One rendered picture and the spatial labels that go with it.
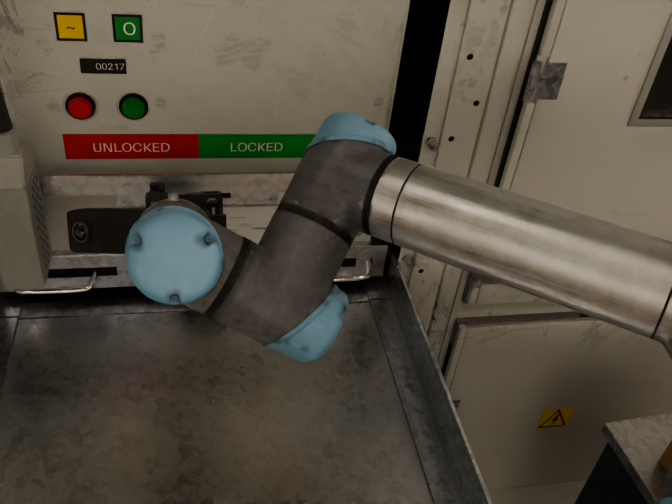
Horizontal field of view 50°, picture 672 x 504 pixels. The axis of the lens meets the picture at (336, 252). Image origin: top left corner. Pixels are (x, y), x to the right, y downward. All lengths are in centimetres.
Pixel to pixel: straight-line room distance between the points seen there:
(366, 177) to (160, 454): 43
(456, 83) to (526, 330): 46
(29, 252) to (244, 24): 36
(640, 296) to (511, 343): 65
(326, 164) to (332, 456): 39
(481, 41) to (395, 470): 51
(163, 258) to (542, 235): 29
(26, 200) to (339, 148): 38
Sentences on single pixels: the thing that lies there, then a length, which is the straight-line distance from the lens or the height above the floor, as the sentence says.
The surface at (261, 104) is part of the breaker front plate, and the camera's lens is 91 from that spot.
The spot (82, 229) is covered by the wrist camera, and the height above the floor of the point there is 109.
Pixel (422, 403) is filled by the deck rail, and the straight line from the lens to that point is 95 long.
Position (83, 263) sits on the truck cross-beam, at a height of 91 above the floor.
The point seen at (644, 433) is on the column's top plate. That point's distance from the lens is 117.
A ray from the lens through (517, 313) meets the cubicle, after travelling 119.
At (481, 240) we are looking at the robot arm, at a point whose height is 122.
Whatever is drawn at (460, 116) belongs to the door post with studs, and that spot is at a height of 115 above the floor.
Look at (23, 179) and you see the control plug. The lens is 85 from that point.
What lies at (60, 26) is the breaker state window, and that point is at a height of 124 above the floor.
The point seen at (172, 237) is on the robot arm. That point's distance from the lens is 57.
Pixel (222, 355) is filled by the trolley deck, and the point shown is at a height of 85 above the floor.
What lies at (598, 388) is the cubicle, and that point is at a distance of 139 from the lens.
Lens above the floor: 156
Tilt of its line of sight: 38 degrees down
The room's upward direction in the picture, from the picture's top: 7 degrees clockwise
